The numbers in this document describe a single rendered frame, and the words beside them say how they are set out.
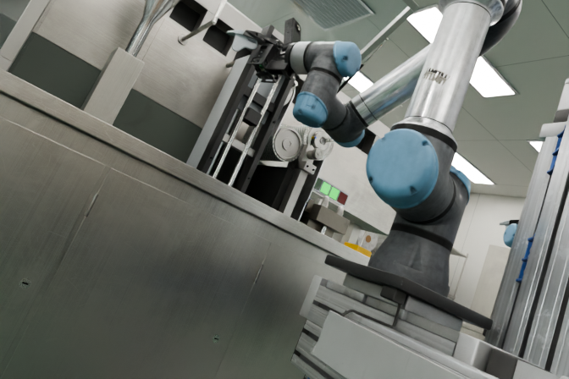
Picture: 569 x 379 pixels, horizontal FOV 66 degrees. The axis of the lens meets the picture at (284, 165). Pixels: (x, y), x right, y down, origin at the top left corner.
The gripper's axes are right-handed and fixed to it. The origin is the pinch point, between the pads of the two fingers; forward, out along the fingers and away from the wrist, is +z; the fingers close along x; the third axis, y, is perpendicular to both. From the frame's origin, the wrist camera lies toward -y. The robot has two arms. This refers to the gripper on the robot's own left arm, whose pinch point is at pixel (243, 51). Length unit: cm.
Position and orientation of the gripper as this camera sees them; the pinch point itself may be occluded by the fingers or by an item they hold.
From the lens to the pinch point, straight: 121.0
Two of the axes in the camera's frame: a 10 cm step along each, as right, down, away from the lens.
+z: -7.5, -1.7, 6.3
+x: 4.8, 5.2, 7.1
